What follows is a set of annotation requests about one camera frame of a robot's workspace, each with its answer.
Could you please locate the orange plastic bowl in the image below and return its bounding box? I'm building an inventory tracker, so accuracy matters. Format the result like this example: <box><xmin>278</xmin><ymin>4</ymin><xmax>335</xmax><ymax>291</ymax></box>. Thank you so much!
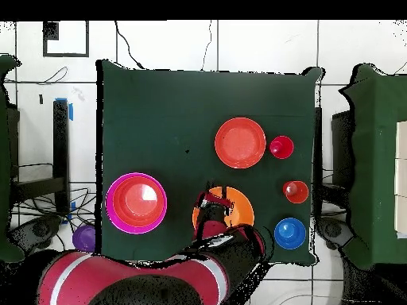
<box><xmin>192</xmin><ymin>186</ymin><xmax>256</xmax><ymax>230</ymax></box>

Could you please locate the orange-red plastic bowl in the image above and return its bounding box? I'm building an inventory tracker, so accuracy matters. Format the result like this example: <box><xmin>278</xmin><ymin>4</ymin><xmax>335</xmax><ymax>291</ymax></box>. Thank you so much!
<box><xmin>112</xmin><ymin>176</ymin><xmax>165</xmax><ymax>229</ymax></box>
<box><xmin>214</xmin><ymin>117</ymin><xmax>267</xmax><ymax>170</ymax></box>

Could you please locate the large magenta plastic bowl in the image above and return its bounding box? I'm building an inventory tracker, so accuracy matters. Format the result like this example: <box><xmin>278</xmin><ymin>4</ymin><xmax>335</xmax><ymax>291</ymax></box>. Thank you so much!
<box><xmin>105</xmin><ymin>172</ymin><xmax>169</xmax><ymax>235</ymax></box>

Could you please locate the purple plastic bowl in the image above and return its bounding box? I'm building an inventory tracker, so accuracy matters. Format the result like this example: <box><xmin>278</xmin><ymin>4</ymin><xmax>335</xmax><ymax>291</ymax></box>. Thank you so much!
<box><xmin>72</xmin><ymin>224</ymin><xmax>97</xmax><ymax>253</ymax></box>

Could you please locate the orange plastic cup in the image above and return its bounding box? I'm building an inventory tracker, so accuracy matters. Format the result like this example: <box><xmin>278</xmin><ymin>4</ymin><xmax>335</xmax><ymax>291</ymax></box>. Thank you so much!
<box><xmin>282</xmin><ymin>180</ymin><xmax>310</xmax><ymax>205</ymax></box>

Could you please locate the red plastic cup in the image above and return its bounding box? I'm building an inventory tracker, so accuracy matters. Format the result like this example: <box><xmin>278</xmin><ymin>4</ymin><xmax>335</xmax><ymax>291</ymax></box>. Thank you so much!
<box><xmin>269</xmin><ymin>135</ymin><xmax>296</xmax><ymax>160</ymax></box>

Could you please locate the small dark blue bowl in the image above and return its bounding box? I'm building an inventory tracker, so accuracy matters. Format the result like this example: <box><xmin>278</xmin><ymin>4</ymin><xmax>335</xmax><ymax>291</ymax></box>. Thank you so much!
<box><xmin>273</xmin><ymin>217</ymin><xmax>307</xmax><ymax>251</ymax></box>

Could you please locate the dark green table cloth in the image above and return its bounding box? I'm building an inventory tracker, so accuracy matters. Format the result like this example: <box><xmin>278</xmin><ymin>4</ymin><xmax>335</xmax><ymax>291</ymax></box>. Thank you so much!
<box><xmin>95</xmin><ymin>59</ymin><xmax>325</xmax><ymax>265</ymax></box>

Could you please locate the neighbouring green cloth table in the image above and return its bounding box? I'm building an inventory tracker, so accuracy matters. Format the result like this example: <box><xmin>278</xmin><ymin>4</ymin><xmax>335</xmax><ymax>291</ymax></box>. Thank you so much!
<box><xmin>0</xmin><ymin>53</ymin><xmax>21</xmax><ymax>263</ymax></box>
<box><xmin>338</xmin><ymin>63</ymin><xmax>407</xmax><ymax>271</ymax></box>

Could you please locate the white panel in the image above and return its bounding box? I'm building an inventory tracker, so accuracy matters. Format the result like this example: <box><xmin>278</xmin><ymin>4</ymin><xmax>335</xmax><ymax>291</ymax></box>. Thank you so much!
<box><xmin>393</xmin><ymin>120</ymin><xmax>407</xmax><ymax>239</ymax></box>

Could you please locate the black floor cable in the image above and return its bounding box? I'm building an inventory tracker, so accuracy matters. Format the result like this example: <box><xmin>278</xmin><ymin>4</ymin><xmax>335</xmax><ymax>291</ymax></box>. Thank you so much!
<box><xmin>114</xmin><ymin>21</ymin><xmax>147</xmax><ymax>70</ymax></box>

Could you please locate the black stand frame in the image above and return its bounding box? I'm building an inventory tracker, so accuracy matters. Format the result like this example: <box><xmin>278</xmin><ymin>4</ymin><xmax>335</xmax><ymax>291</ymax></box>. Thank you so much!
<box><xmin>9</xmin><ymin>98</ymin><xmax>72</xmax><ymax>215</ymax></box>

